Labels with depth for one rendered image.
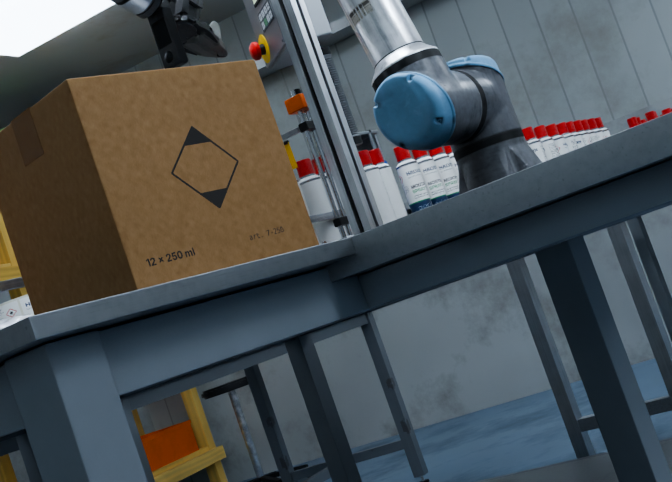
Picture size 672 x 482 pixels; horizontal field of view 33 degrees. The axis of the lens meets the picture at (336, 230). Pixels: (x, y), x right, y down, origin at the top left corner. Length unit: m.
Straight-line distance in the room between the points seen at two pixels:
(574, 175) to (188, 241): 0.48
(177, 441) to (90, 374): 6.16
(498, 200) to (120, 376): 0.43
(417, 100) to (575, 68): 4.86
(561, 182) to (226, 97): 0.52
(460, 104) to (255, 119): 0.35
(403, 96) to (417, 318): 5.20
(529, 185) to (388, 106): 0.56
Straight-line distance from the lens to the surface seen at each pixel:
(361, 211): 2.15
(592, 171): 1.16
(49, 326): 0.94
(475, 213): 1.20
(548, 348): 3.24
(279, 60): 2.33
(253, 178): 1.48
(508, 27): 6.63
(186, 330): 1.09
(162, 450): 7.01
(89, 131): 1.37
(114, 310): 0.98
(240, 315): 1.14
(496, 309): 6.68
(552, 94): 6.53
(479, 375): 6.78
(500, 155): 1.79
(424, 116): 1.67
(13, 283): 1.70
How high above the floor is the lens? 0.74
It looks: 5 degrees up
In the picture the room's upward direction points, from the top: 19 degrees counter-clockwise
